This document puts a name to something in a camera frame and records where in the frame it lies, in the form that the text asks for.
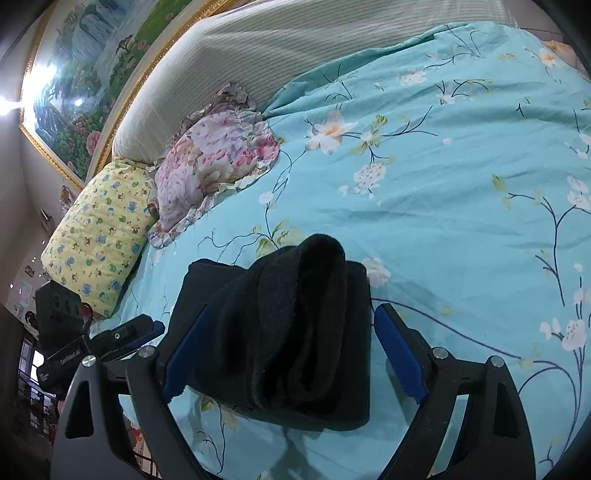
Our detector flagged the black pants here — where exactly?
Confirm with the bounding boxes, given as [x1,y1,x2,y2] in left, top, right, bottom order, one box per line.
[167,234,370,430]

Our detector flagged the yellow cartoon print pillow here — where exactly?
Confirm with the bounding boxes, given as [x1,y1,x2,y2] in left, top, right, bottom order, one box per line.
[41,159,155,318]

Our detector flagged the turquoise floral bed quilt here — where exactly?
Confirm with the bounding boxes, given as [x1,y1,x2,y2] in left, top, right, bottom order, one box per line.
[104,23,590,478]

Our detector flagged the pink floral ruffled pillow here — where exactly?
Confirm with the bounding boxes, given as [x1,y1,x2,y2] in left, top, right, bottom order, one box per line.
[145,82,280,248]

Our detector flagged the gold framed landscape painting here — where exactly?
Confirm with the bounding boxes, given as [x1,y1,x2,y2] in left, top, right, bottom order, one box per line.
[19,0,233,187]

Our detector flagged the white striped headboard cover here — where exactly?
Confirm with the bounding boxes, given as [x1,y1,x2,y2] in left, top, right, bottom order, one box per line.
[112,1,517,161]

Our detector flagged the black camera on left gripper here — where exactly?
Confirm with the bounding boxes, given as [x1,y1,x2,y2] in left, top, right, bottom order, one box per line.
[35,281,89,343]

